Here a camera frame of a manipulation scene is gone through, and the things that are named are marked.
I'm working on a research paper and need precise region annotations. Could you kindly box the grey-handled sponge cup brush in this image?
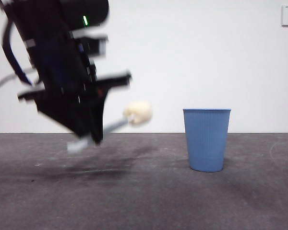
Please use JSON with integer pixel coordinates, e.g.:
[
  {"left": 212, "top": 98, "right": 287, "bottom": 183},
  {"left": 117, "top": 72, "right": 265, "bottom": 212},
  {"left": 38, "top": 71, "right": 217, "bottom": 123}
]
[{"left": 67, "top": 101, "right": 153, "bottom": 153}]

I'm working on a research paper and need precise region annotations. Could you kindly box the blue ribbed plastic cup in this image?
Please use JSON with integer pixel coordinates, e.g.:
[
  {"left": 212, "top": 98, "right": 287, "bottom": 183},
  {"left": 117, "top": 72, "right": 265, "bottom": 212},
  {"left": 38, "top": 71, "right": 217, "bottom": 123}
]
[{"left": 182, "top": 108, "right": 232, "bottom": 173}]

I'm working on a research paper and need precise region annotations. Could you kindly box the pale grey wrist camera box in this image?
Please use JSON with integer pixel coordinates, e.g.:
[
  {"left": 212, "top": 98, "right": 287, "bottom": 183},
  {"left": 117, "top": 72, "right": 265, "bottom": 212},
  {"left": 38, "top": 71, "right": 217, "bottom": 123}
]
[{"left": 71, "top": 28, "right": 109, "bottom": 58}]

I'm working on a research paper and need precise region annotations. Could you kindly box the black and blue cable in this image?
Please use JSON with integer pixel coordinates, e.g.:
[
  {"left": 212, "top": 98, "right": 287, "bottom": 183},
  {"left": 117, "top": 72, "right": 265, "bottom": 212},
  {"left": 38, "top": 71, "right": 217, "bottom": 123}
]
[{"left": 1, "top": 18, "right": 32, "bottom": 85}]

